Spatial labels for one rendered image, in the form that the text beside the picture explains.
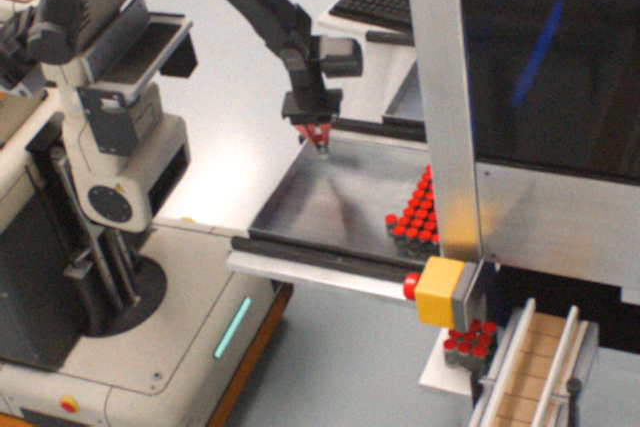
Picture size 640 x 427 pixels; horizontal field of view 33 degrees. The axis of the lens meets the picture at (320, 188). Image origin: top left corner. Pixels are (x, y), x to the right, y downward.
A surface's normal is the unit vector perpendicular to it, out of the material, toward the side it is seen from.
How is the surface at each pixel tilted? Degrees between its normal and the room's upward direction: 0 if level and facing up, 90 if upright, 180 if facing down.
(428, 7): 90
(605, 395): 90
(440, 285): 0
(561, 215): 90
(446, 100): 90
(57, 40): 108
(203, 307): 0
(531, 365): 0
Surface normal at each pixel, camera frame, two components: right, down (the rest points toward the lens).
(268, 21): -0.15, 0.75
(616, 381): -0.39, 0.66
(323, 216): -0.16, -0.74
